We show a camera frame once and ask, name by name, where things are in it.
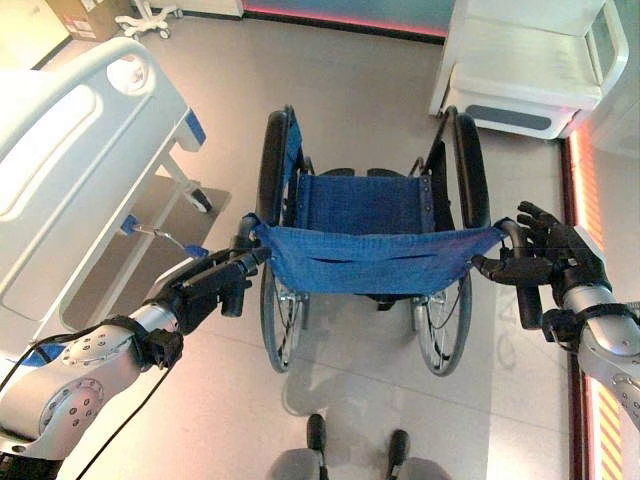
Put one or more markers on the cardboard box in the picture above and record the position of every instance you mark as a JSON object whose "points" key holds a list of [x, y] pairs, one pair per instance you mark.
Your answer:
{"points": [[92, 17]]}

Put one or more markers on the white wheeled stand base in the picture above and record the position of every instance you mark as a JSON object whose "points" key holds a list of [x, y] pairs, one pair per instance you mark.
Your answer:
{"points": [[147, 20]]}

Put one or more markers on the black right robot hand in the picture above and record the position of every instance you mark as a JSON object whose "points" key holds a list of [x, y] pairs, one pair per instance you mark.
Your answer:
{"points": [[550, 250]]}

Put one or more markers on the blue fabric wheelchair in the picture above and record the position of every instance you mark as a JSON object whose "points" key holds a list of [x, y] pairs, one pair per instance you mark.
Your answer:
{"points": [[370, 235]]}

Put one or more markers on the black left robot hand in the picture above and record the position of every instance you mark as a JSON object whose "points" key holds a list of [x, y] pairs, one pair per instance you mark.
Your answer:
{"points": [[210, 282]]}

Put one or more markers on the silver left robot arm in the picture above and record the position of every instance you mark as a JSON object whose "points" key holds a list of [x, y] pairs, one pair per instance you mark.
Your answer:
{"points": [[75, 370]]}

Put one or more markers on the white bedside cabinet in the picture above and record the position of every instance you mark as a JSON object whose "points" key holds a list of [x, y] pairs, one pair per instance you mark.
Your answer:
{"points": [[530, 65]]}

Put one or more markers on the white hospital bed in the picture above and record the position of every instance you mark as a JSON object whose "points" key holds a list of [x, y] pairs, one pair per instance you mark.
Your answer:
{"points": [[85, 170]]}

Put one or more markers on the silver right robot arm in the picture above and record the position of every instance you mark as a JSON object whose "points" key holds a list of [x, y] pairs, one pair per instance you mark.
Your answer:
{"points": [[602, 340]]}

